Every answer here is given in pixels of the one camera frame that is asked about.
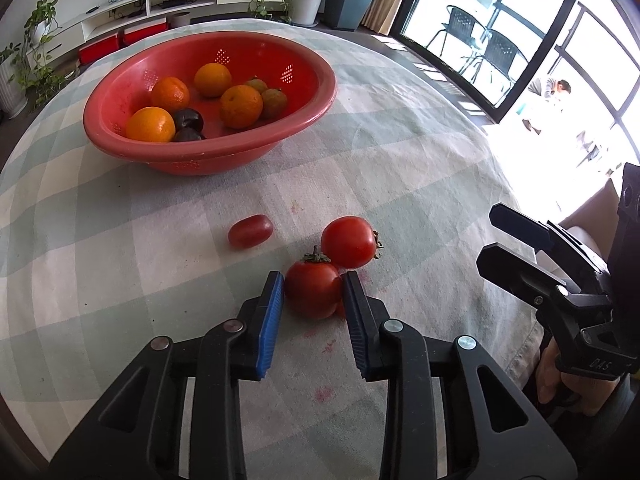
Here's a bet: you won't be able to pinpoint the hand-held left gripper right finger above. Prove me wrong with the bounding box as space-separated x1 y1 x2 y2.
341 270 578 480

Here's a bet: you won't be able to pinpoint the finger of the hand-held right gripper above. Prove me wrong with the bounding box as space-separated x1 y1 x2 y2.
476 243 583 312
489 203 557 257

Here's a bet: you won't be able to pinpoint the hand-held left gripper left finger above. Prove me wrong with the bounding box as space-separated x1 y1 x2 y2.
47 270 286 480

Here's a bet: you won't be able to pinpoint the red plastic colander bowl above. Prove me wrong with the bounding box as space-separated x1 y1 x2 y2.
83 30 337 177

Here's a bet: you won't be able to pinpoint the orange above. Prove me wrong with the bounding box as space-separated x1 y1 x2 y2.
151 76 191 112
194 62 233 98
220 85 264 129
125 106 177 142

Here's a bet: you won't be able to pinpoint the person's right hand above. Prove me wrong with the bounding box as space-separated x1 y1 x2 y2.
536 335 623 417

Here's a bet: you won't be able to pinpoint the beige seat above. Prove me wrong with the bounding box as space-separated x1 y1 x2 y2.
537 177 623 266

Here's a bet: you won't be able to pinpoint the oblong red grape tomato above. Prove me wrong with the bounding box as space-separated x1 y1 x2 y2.
228 214 274 249

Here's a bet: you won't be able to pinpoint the green white checked tablecloth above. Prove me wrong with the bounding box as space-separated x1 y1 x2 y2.
0 19 551 480

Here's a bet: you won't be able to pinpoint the black framed glass door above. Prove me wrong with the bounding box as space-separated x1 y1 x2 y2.
395 0 640 171

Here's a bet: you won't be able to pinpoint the black outdoor chair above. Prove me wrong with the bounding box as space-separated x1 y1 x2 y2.
426 5 487 58
462 30 530 96

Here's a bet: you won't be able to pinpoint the red storage box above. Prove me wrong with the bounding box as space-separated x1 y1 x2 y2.
78 35 121 65
122 19 168 45

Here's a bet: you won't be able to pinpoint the plant in white ribbed pot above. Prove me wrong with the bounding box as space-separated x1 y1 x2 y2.
0 42 30 117

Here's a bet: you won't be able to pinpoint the trailing pothos in white pot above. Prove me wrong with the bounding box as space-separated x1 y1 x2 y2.
11 0 78 93

